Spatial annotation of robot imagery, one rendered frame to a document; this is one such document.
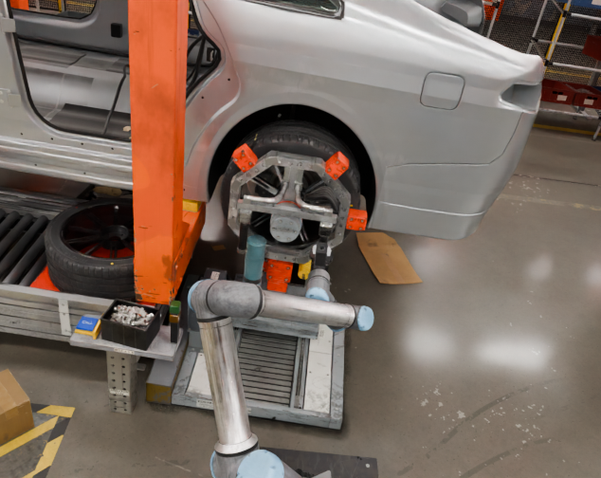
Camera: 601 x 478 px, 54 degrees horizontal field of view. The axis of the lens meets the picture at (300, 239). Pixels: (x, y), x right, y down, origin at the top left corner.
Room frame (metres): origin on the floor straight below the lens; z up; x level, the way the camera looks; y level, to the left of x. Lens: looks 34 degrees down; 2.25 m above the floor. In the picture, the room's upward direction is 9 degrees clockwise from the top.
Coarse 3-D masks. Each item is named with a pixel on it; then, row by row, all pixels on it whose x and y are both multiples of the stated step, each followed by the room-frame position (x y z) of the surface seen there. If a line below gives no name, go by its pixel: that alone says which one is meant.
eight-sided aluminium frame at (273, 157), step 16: (272, 160) 2.29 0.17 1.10; (288, 160) 2.30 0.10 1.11; (304, 160) 2.31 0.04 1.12; (320, 160) 2.33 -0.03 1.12; (240, 176) 2.30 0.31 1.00; (320, 176) 2.30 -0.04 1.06; (240, 192) 2.34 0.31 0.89; (336, 192) 2.30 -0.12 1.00; (336, 240) 2.30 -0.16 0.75; (272, 256) 2.30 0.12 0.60; (288, 256) 2.30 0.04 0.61; (304, 256) 2.30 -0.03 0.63
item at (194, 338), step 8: (208, 272) 2.31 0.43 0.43; (216, 272) 2.32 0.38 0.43; (224, 272) 2.33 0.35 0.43; (192, 312) 2.08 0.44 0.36; (192, 320) 2.07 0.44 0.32; (192, 328) 2.08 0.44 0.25; (192, 336) 2.13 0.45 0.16; (200, 336) 2.13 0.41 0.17; (192, 344) 2.13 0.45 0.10; (200, 344) 2.13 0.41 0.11; (200, 352) 2.10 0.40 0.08
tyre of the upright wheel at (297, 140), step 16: (272, 128) 2.51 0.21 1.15; (288, 128) 2.49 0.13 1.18; (304, 128) 2.52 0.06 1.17; (320, 128) 2.57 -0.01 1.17; (240, 144) 2.54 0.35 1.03; (256, 144) 2.39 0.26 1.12; (272, 144) 2.38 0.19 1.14; (288, 144) 2.38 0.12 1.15; (304, 144) 2.38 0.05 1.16; (320, 144) 2.40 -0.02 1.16; (336, 144) 2.49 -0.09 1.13; (352, 160) 2.52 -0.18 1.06; (224, 176) 2.39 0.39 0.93; (352, 176) 2.39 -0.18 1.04; (224, 192) 2.38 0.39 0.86; (352, 192) 2.38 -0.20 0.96; (224, 208) 2.38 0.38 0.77; (352, 208) 2.38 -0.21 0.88
